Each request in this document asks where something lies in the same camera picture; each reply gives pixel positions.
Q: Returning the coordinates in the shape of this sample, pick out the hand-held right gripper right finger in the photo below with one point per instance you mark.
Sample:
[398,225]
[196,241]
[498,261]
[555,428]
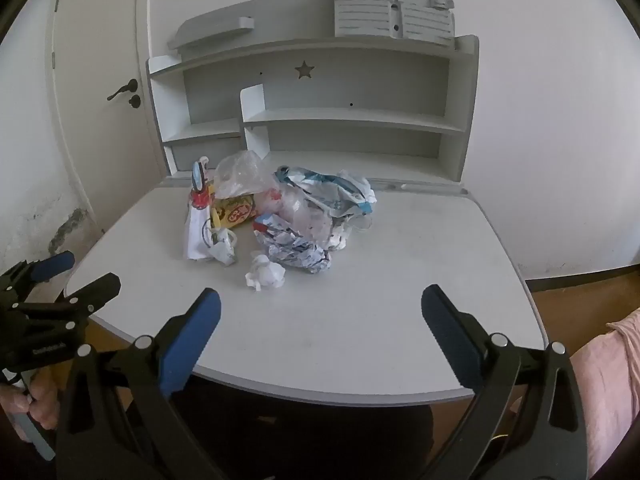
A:
[450,330]

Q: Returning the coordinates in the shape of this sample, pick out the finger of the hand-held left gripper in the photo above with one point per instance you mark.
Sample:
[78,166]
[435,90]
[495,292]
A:
[95,291]
[55,263]

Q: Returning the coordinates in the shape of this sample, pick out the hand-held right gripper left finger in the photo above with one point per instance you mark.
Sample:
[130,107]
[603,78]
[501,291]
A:
[192,340]

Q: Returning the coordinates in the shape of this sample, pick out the small white yellow wrapper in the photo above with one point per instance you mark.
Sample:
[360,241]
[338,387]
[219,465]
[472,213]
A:
[222,252]

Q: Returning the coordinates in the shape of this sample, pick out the white paper ball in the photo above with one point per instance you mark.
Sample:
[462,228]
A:
[265,272]

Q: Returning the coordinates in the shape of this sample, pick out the silver foil wrapper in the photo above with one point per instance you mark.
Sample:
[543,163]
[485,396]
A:
[292,250]

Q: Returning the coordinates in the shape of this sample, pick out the yellow snack packet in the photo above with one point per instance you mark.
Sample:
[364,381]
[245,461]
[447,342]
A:
[235,210]

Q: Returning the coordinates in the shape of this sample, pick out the white tissue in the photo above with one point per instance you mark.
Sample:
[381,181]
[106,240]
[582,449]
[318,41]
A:
[340,240]

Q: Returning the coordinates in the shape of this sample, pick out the clear plastic bag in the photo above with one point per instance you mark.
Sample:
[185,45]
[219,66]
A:
[240,172]

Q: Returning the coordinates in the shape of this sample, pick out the white blue plastic bag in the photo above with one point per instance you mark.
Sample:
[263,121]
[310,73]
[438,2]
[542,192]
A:
[325,192]

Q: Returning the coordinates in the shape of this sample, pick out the person's left hand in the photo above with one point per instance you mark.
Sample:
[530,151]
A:
[42,405]

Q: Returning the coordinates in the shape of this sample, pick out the person's black shorts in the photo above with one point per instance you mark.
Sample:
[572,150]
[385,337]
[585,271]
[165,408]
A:
[310,440]

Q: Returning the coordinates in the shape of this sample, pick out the grey hutch drawer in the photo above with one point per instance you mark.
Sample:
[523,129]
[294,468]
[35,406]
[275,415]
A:
[187,152]

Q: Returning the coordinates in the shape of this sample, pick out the pink blanket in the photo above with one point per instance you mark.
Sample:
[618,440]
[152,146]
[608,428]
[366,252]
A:
[610,385]

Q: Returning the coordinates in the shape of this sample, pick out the black door lock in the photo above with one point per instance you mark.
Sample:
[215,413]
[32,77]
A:
[135,102]

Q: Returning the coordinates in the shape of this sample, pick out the white door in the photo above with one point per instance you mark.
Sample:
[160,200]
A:
[95,35]

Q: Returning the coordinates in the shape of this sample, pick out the white grey desk hutch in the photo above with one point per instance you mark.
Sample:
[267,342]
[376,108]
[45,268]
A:
[350,80]

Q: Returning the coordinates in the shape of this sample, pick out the grey slatted book stand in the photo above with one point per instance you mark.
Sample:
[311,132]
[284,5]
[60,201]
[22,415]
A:
[365,20]

